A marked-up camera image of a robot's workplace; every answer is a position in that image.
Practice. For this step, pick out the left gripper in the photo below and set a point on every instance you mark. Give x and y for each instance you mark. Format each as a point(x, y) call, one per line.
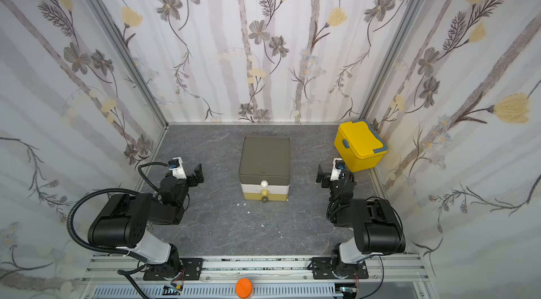
point(197, 176)

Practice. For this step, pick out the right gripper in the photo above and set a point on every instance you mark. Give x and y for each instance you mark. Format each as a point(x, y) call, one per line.
point(325, 177)

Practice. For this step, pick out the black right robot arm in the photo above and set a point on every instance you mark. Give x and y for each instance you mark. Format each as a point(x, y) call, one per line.
point(377, 229)

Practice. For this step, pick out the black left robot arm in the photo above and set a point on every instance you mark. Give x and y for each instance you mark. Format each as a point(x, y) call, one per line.
point(122, 224)

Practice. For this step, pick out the yellow lidded container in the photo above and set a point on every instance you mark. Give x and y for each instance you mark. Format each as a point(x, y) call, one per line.
point(359, 145)

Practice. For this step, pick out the orange round button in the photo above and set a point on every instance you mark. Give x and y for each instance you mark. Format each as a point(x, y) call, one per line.
point(244, 288)

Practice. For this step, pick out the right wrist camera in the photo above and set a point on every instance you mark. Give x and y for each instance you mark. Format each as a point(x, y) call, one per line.
point(338, 166)

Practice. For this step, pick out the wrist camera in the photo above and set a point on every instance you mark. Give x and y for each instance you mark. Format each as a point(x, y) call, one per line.
point(176, 168)
point(338, 166)

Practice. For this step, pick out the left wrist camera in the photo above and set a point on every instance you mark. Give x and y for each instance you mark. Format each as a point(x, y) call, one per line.
point(176, 168)

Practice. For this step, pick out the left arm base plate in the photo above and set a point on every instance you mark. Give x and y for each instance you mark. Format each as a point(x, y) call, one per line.
point(188, 269)

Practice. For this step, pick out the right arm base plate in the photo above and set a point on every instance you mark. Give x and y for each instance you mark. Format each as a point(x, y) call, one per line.
point(327, 268)

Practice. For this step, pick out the aluminium front rail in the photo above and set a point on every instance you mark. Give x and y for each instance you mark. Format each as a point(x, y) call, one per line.
point(394, 276)

